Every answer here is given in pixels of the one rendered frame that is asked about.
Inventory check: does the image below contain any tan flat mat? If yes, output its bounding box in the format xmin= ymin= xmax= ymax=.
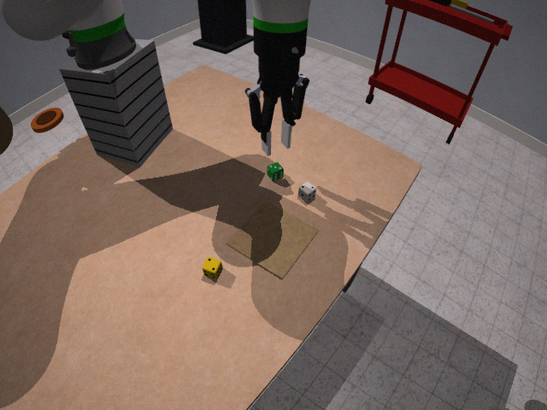
xmin=226 ymin=200 xmax=319 ymax=279

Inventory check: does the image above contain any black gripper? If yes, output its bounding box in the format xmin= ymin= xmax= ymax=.
xmin=245 ymin=57 xmax=309 ymax=155

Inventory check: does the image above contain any grey die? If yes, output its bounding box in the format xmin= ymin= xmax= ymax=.
xmin=298 ymin=181 xmax=316 ymax=202

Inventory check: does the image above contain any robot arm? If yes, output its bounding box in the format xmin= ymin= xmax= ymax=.
xmin=0 ymin=0 xmax=311 ymax=69

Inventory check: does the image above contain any green die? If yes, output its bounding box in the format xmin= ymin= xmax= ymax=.
xmin=268 ymin=162 xmax=284 ymax=181

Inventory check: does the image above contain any yellow die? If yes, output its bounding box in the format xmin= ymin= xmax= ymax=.
xmin=202 ymin=257 xmax=223 ymax=279

